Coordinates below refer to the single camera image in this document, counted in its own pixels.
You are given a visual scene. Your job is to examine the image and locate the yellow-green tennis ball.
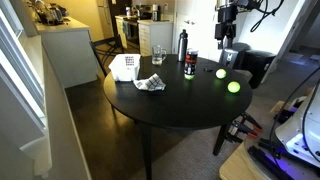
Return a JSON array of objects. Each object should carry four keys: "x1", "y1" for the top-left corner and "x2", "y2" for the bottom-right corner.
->
[
  {"x1": 215, "y1": 68, "x2": 228, "y2": 80},
  {"x1": 227, "y1": 81, "x2": 241, "y2": 94}
]

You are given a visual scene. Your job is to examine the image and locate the black tennis ball can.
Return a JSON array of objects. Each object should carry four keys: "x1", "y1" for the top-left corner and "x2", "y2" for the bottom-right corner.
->
[{"x1": 183, "y1": 48, "x2": 199, "y2": 81}]

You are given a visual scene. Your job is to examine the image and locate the white checkered dish cloth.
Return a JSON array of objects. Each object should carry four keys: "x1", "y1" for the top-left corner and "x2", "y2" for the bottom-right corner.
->
[{"x1": 133, "y1": 73, "x2": 167, "y2": 92}]

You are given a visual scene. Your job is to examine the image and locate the clear glass mug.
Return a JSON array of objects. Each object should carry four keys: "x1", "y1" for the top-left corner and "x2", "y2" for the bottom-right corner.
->
[{"x1": 151, "y1": 44, "x2": 168, "y2": 66}]

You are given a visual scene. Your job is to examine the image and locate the white plastic basket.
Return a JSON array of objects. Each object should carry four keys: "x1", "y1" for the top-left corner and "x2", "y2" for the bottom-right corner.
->
[{"x1": 108, "y1": 53, "x2": 142, "y2": 82}]

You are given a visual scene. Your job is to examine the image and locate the steel water bottle black cap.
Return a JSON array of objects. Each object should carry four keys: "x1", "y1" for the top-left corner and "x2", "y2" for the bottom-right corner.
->
[{"x1": 177, "y1": 29, "x2": 189, "y2": 63}]

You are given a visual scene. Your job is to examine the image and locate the white drawer cabinet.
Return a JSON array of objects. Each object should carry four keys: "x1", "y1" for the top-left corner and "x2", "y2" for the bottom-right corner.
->
[{"x1": 137, "y1": 19, "x2": 174, "y2": 57}]

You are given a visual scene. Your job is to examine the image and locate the black table leg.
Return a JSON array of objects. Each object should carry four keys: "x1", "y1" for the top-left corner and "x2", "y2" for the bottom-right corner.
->
[
  {"x1": 212, "y1": 123, "x2": 229, "y2": 157},
  {"x1": 139, "y1": 122, "x2": 154, "y2": 180}
]

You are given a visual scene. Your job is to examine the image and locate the black oven stove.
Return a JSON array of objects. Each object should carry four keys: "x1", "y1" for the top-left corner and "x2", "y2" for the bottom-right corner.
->
[{"x1": 122, "y1": 15, "x2": 141, "y2": 51}]

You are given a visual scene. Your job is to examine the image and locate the black wooden chair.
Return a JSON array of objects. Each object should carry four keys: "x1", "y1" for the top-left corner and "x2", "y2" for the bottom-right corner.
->
[{"x1": 89, "y1": 34, "x2": 125, "y2": 78}]

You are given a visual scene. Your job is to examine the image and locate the white double door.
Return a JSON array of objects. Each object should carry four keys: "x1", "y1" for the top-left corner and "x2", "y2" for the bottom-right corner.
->
[{"x1": 173, "y1": 0, "x2": 218, "y2": 62}]

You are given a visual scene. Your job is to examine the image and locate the black orange clamp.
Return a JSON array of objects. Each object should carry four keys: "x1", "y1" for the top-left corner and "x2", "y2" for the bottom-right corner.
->
[
  {"x1": 228, "y1": 120, "x2": 259, "y2": 142},
  {"x1": 239, "y1": 112, "x2": 263, "y2": 132}
]

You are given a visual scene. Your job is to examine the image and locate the cardboard box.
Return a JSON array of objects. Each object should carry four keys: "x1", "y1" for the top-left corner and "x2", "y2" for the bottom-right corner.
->
[{"x1": 34, "y1": 16, "x2": 100, "y2": 89}]

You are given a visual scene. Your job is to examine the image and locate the black trash bin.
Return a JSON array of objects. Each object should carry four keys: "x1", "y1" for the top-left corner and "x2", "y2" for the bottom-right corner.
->
[{"x1": 244, "y1": 49, "x2": 277, "y2": 89}]

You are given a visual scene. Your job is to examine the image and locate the light wooden board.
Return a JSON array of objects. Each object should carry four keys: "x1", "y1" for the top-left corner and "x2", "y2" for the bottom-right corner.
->
[{"x1": 218, "y1": 141, "x2": 268, "y2": 180}]

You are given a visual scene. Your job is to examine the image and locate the appliances on counter island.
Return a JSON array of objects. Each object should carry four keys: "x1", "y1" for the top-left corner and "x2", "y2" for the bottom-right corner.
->
[{"x1": 28, "y1": 0, "x2": 71, "y2": 26}]

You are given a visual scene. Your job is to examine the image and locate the white hanging cloth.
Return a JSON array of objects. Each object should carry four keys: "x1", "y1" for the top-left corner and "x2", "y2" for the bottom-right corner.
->
[{"x1": 19, "y1": 134, "x2": 53, "y2": 178}]

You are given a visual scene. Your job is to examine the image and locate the black camera stand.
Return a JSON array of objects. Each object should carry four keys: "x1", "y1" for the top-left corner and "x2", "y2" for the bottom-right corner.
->
[{"x1": 214, "y1": 0, "x2": 240, "y2": 50}]

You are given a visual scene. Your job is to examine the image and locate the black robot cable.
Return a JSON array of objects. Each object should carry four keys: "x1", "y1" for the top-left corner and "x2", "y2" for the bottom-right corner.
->
[{"x1": 269, "y1": 64, "x2": 320, "y2": 145}]

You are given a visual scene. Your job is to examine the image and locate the black hanging cable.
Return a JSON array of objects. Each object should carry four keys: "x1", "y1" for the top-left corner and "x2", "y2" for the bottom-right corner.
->
[{"x1": 249, "y1": 0, "x2": 286, "y2": 33}]

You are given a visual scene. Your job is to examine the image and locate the black mounting rail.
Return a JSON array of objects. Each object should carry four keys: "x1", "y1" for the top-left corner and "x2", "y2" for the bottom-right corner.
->
[{"x1": 247, "y1": 145, "x2": 288, "y2": 180}]

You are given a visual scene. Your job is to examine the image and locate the white window frame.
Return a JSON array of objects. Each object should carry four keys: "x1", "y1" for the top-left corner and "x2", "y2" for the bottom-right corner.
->
[{"x1": 0, "y1": 9, "x2": 48, "y2": 135}]

